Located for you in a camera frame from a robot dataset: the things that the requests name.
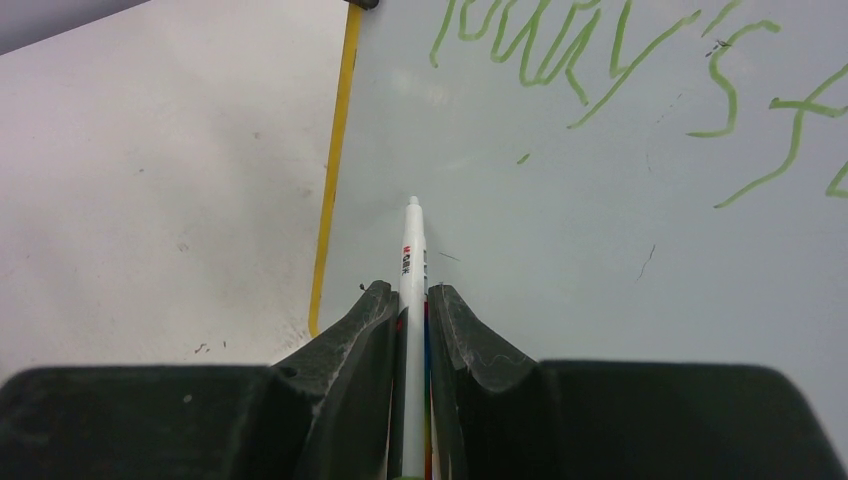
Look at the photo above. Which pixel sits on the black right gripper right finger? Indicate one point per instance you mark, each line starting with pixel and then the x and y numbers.
pixel 500 414

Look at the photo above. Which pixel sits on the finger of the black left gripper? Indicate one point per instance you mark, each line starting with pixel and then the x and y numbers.
pixel 365 4

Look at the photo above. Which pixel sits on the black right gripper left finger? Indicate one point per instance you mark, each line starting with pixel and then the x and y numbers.
pixel 320 413

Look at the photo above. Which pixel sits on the white marker pen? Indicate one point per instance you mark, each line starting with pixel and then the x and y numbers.
pixel 412 292

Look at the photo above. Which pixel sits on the yellow framed whiteboard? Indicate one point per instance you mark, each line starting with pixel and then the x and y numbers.
pixel 636 180

